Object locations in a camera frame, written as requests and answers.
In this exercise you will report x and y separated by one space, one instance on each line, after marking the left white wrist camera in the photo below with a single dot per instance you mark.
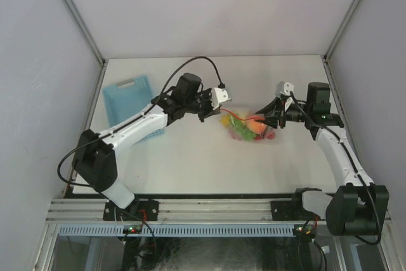
220 96

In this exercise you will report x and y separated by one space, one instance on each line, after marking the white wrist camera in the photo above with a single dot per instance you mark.
220 96
284 88

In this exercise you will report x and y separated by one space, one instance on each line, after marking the light blue slotted cable duct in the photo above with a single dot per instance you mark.
179 230

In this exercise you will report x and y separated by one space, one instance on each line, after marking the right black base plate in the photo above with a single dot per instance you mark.
287 211

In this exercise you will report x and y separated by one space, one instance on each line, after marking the red fake strawberries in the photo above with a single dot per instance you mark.
269 135

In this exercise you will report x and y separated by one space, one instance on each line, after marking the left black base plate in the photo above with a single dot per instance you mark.
146 210

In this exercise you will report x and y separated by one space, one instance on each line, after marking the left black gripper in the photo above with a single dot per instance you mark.
207 95

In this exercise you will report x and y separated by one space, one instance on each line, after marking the aluminium front rail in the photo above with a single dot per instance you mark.
172 210

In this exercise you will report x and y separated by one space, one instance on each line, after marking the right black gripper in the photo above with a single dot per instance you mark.
276 107

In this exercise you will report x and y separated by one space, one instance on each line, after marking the yellow fake lemon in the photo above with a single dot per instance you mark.
227 121

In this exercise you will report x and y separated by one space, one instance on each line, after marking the orange fake peach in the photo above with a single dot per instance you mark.
256 127

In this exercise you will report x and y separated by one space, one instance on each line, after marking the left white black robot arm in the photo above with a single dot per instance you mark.
95 159

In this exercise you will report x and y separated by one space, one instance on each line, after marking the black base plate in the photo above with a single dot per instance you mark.
146 210
287 211

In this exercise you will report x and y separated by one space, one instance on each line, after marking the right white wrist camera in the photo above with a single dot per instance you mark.
284 88

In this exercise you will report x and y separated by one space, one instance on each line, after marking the light blue plastic basket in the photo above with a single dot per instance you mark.
127 106

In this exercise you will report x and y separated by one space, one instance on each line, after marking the clear zip top bag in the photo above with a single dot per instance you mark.
242 124

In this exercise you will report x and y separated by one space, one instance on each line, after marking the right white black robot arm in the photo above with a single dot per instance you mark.
358 207

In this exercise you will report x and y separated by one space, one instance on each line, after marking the green fake grape bunch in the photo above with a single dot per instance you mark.
244 133

